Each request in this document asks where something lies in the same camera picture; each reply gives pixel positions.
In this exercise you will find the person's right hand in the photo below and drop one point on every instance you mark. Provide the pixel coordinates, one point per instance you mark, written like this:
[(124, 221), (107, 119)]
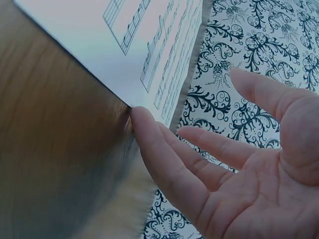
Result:
[(261, 194)]

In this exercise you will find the person's right thumb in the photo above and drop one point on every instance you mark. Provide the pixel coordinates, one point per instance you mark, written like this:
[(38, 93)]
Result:
[(271, 99)]

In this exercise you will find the white music sheet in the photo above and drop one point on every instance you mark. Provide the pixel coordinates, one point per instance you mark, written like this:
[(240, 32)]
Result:
[(99, 49)]

